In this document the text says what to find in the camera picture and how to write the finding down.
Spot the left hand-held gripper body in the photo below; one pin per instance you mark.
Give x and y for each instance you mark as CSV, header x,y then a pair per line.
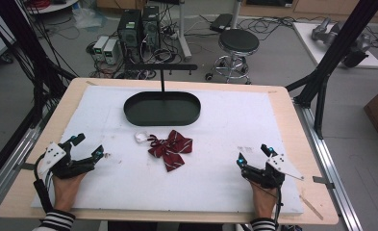
x,y
77,165

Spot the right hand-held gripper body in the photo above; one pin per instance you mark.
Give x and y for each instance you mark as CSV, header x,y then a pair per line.
x,y
266,176

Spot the red striped bow tie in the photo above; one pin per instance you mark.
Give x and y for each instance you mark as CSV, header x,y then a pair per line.
x,y
172,149

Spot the black hanger stand oval tray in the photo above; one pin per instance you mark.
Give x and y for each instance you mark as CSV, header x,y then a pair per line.
x,y
162,109

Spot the person's right hand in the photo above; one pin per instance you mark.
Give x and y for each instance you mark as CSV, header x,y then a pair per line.
x,y
264,202

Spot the person's left hand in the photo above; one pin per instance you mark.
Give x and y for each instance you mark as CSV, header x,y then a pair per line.
x,y
64,192

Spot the white foam mat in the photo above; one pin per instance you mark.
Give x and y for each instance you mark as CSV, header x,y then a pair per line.
x,y
215,154

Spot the thin wooden stick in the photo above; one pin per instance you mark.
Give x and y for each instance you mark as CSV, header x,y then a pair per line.
x,y
311,207

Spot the white power supply unit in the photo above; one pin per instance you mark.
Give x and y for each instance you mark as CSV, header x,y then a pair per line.
x,y
100,46
111,51

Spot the black round stool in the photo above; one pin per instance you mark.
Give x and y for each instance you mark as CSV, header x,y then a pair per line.
x,y
239,41

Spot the white floor board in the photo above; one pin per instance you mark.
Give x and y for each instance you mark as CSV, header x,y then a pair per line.
x,y
308,38

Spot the black computer tower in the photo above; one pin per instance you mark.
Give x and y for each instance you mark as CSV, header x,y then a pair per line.
x,y
129,30
151,27

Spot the black flat box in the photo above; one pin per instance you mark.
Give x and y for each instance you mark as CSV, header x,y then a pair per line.
x,y
221,22

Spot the white table leg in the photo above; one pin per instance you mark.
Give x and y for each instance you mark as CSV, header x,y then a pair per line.
x,y
183,35

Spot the grey metal bracket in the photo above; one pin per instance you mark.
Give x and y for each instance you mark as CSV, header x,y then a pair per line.
x,y
322,182
28,166

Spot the aluminium rail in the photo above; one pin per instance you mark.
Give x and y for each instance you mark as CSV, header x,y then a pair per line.
x,y
331,166
13,157

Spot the black metal frame stand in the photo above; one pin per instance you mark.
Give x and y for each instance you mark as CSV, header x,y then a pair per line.
x,y
23,48
337,48

